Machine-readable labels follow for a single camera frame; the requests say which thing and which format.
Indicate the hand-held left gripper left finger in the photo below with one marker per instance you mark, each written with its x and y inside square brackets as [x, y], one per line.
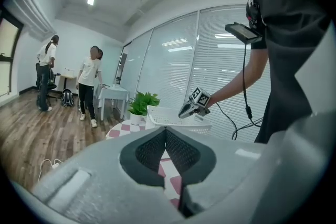
[105, 178]

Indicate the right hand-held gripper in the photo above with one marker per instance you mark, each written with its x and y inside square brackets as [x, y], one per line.
[200, 97]

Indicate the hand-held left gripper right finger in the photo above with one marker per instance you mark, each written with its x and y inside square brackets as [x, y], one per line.
[223, 178]

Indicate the white plastic basket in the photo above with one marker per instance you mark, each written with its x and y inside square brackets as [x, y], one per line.
[170, 116]

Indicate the person's right forearm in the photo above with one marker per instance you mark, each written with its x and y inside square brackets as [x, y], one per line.
[231, 89]

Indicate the green potted plant white pot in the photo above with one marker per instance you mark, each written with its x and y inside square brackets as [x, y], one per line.
[143, 103]

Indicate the white power strip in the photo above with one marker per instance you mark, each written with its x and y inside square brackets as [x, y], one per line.
[57, 164]

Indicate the round table, checkered cloth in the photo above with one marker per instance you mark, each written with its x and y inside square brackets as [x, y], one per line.
[123, 128]

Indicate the white side table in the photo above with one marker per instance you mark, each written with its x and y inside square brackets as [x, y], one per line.
[115, 94]

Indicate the black backpack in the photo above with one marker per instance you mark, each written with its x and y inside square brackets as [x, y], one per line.
[67, 98]

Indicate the small monitor blue screen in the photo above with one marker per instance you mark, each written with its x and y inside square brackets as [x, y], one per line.
[244, 32]

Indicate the black office chair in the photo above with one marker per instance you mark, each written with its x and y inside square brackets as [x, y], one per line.
[52, 86]

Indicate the small wooden desk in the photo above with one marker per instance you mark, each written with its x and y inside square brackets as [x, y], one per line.
[67, 76]

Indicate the person's black shirt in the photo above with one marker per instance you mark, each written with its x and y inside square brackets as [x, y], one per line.
[283, 8]

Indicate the black framed window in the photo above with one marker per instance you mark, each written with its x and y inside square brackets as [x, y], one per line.
[6, 42]

